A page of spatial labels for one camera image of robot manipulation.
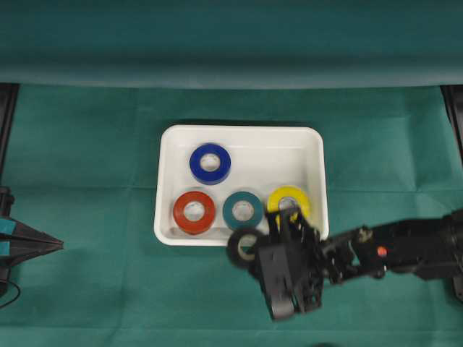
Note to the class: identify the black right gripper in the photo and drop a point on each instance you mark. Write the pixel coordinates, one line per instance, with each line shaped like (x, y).
(298, 261)

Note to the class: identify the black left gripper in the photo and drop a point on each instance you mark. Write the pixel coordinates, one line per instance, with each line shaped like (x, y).
(13, 230)

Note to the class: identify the red tape roll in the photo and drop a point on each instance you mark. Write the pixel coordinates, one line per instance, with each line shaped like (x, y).
(194, 212)

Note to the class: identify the black tape roll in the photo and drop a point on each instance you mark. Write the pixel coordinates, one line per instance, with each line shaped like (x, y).
(243, 245)

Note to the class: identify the blue tape roll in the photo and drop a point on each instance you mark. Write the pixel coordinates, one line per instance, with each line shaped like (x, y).
(210, 163)

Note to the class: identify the green backdrop curtain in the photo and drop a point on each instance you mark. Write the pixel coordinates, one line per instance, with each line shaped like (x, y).
(232, 44)

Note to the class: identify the black right frame rail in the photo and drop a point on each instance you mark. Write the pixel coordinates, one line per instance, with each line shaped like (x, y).
(453, 99)

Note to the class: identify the black frame rail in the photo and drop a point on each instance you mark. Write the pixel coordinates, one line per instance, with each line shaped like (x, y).
(453, 99)
(9, 93)

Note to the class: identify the green tape roll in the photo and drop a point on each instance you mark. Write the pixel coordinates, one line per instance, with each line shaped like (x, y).
(242, 209)

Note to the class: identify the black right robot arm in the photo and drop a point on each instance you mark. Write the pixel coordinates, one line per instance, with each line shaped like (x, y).
(427, 248)

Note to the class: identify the yellow tape roll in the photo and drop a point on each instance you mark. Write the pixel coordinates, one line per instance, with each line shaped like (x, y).
(289, 197)

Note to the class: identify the white plastic tray case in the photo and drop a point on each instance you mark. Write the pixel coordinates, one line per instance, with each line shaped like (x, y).
(262, 160)

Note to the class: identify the black left frame rail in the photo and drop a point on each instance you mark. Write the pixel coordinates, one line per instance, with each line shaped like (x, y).
(9, 93)

